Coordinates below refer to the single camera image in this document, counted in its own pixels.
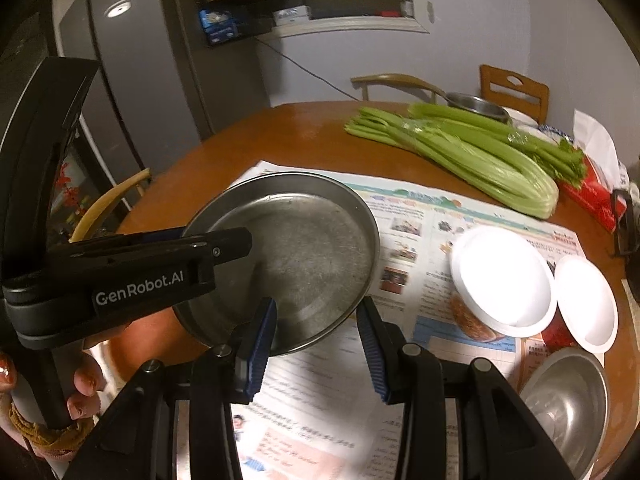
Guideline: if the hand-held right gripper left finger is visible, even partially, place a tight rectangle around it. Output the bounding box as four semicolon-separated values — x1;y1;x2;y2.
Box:
65;298;278;480

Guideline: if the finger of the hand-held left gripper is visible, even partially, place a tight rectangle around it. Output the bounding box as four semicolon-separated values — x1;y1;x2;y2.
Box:
172;227;253;286
70;226;187;251

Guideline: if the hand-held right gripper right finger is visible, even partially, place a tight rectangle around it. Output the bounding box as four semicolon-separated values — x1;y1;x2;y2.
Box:
356;298;576;480

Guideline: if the round steel pan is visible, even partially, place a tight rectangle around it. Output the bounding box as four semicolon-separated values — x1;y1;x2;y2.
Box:
172;171;382;357

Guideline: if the white printed noodle cup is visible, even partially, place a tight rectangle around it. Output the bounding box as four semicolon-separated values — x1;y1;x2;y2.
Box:
449;225;557;343

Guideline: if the white red noodle cup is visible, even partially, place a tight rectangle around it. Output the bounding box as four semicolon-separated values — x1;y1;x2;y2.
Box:
542;256;619;353

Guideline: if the person's left hand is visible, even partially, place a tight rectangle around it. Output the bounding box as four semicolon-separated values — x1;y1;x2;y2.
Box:
0;351;107;428

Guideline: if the curved yellow wooden chair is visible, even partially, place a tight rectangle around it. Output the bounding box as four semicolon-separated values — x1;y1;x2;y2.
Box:
69;167;153;243

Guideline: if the printed newspaper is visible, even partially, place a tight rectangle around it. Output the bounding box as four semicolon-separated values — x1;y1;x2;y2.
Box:
220;160;588;480

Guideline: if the grey refrigerator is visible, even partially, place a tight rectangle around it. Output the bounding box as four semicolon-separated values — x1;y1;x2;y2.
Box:
0;0;213;241

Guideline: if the blue box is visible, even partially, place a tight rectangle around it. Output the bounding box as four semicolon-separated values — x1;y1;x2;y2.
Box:
199;7;240;46

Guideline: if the celery bunch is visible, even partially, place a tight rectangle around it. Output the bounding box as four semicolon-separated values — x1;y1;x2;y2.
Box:
344;101;587;220

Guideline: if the white box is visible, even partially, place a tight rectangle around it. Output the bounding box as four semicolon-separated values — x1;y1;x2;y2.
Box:
272;6;311;25

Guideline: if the curved brown wooden chair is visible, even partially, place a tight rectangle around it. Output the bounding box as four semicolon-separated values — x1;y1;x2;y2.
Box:
350;73;453;106

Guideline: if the small steel bowl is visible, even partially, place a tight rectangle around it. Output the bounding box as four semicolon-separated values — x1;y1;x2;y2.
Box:
444;91;513;123

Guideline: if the red tissue pack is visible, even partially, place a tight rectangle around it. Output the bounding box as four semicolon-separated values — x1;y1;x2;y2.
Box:
557;109;632;233

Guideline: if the patterned plastic bag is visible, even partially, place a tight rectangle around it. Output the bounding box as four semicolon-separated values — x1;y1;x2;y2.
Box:
510;107;576;148

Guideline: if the black thermos bottle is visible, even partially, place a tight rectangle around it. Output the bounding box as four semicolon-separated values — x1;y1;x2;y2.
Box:
611;165;640;306

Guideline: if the square-back wooden chair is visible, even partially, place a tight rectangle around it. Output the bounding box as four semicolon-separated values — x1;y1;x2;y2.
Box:
479;64;550;126

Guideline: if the black cable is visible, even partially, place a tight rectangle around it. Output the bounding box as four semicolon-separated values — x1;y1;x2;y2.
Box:
255;35;366;98

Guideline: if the brown hair tie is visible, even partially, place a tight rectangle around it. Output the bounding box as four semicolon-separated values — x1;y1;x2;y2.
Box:
7;400;96;458

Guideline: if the dark wall shelf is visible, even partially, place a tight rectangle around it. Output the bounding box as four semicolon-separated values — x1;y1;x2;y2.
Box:
167;0;273;48

